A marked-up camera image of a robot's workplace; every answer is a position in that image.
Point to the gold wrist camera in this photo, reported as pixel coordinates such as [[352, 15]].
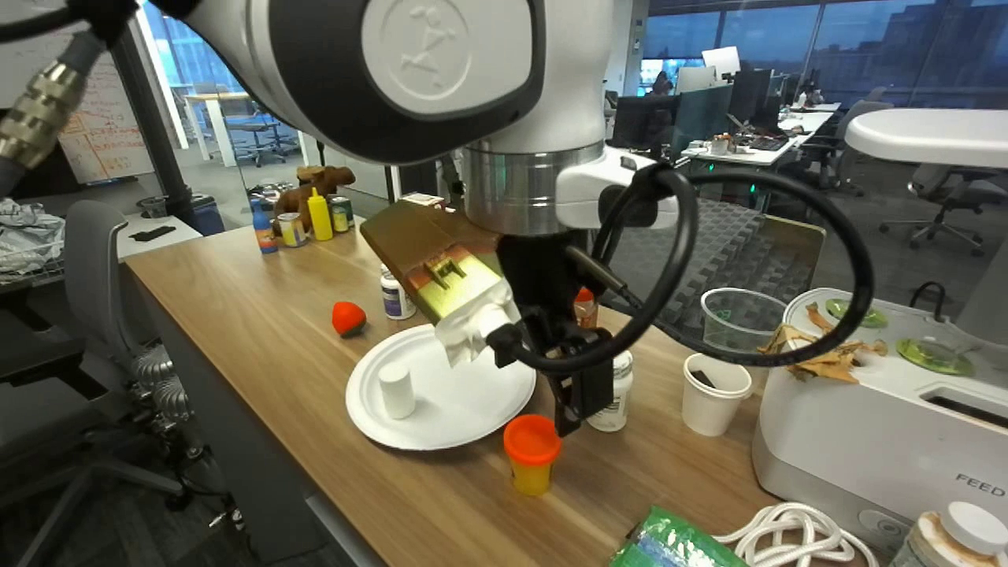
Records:
[[449, 271]]

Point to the brown plush toy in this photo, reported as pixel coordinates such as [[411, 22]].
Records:
[[330, 182]]

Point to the white paper cup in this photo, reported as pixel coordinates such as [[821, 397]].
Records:
[[714, 391]]

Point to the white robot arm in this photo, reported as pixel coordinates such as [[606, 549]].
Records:
[[514, 88]]

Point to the small white bottle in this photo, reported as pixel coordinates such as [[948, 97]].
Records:
[[398, 391]]

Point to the white paper plate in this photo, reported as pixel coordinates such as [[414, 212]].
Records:
[[453, 405]]

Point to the grey office chair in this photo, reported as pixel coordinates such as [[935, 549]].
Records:
[[118, 349]]

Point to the red strawberry plushy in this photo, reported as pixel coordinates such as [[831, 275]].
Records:
[[348, 319]]

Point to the green snack packet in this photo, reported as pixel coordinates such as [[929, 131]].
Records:
[[667, 540]]

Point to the white appliance machine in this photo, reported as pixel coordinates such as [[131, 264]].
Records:
[[923, 424]]

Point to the red cap spice bottle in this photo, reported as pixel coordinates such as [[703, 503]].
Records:
[[585, 306]]

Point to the orange lid yellow jar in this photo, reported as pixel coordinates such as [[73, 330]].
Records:
[[529, 446]]

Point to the yellow mustard bottle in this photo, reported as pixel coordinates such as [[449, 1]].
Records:
[[318, 214]]

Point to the small tin can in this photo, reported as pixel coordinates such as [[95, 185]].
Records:
[[340, 212]]

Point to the white lid jar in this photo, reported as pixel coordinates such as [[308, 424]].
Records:
[[957, 538]]

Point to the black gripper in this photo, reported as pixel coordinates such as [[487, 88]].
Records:
[[547, 275]]

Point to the white pill bottle purple label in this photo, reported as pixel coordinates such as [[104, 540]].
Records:
[[396, 297]]

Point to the clear plastic cup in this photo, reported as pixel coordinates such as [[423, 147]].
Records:
[[738, 324]]

